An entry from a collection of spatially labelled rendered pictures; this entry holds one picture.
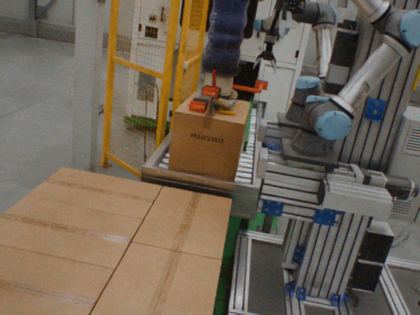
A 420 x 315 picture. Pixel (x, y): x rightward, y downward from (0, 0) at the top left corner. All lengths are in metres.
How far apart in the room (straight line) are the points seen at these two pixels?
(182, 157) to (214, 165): 0.19
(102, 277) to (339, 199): 0.94
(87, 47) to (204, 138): 1.21
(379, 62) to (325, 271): 1.11
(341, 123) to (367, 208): 0.36
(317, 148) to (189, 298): 0.76
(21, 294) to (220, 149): 1.29
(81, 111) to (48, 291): 1.88
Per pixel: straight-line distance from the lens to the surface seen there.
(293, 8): 1.42
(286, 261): 2.17
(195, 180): 2.32
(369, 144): 1.88
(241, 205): 2.36
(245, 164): 2.79
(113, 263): 1.67
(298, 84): 2.11
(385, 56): 1.52
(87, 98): 3.14
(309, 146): 1.63
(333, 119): 1.47
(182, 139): 2.32
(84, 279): 1.59
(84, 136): 3.23
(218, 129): 2.27
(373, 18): 1.65
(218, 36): 2.40
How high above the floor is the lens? 1.54
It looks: 21 degrees down
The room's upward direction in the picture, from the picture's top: 9 degrees clockwise
